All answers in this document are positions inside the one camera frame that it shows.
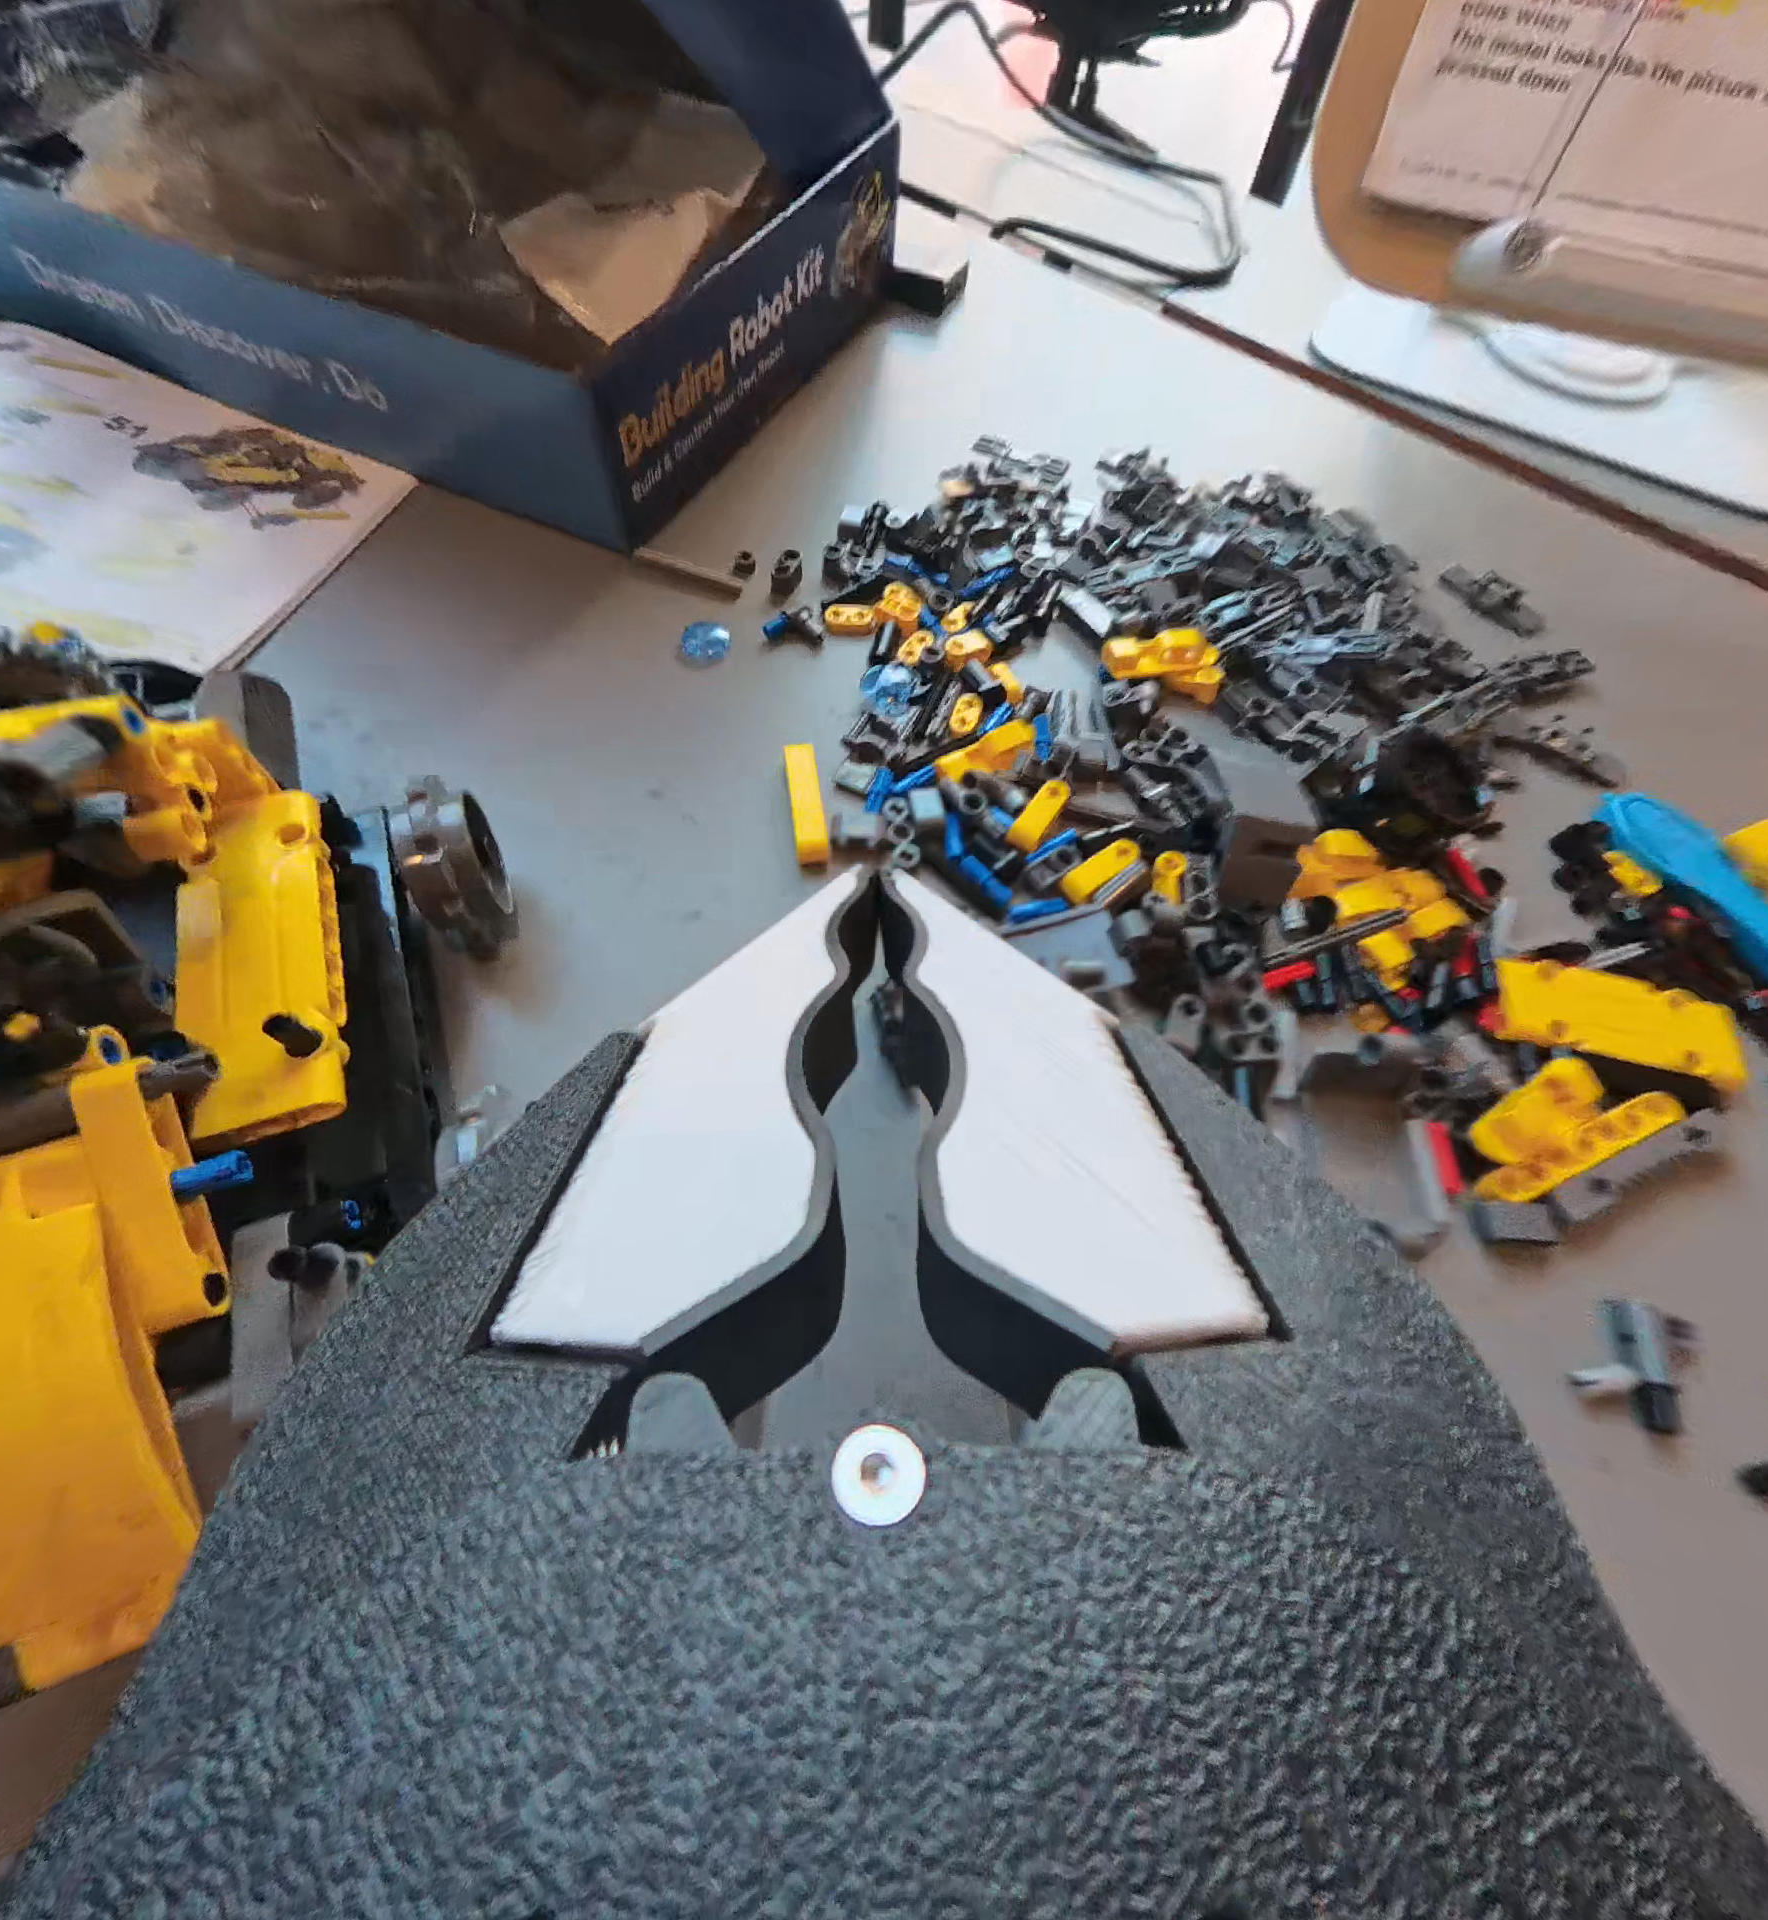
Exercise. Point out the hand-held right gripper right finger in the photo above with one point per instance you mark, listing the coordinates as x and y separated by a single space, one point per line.
1095 1184

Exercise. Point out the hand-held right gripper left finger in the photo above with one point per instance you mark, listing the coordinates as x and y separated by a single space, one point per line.
674 1184

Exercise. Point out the black axle connector piece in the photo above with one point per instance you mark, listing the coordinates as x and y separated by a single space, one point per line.
893 1034

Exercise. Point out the yellow toy vehicle model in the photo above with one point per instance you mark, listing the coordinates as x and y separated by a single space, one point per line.
255 960

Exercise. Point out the pile of toy building pieces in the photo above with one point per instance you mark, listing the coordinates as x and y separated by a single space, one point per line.
1245 600

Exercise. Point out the grey desk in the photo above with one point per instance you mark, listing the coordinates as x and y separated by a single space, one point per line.
598 721

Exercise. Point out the yellow short beam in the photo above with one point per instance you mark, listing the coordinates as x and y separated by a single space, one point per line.
808 802

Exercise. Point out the yellow beam with grey rack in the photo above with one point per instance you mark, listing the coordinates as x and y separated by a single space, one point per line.
1544 1119

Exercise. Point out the clear blue round tile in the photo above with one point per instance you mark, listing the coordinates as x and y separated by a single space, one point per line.
704 643

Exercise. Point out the yellow curved panel piece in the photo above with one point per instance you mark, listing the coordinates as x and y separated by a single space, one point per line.
1618 1021

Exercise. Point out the brown axle rod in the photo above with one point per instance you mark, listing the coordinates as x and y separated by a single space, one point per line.
688 570

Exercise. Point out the blue brick separator tool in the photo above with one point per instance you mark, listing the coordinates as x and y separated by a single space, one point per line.
1695 870

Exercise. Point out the dark blue cardboard kit box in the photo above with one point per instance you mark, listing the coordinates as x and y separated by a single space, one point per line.
299 375

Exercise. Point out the black small block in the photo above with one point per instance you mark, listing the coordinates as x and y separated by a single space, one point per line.
926 289

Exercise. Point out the building instruction booklet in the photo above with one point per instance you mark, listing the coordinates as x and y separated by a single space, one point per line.
75 494

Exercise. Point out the black office chair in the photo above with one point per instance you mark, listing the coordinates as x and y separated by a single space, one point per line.
1078 68

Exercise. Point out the wooden document stand with sheet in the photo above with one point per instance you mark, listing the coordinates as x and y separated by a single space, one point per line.
1648 151

